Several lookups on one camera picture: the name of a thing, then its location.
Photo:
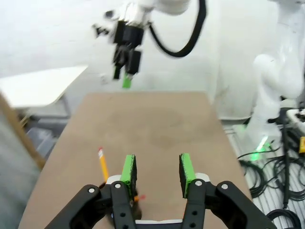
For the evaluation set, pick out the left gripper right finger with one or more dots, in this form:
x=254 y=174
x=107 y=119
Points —
x=197 y=205

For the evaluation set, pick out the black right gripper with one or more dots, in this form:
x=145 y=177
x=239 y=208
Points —
x=128 y=35

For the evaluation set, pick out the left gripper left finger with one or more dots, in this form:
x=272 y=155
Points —
x=119 y=205

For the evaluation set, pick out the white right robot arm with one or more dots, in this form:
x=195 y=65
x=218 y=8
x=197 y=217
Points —
x=274 y=78

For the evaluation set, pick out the yellow pencil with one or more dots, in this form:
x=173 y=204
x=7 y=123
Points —
x=103 y=164

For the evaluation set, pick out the white table with legs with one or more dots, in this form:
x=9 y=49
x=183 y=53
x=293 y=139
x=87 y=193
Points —
x=35 y=88

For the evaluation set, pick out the grey floor bin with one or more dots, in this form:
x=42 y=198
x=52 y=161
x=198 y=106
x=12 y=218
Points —
x=47 y=136

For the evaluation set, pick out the black upright pole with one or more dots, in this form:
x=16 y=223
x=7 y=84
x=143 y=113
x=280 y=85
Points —
x=286 y=155

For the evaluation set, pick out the yellow device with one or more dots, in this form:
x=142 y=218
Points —
x=302 y=145

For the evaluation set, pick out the wooden board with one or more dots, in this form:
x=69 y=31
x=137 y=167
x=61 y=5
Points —
x=19 y=126

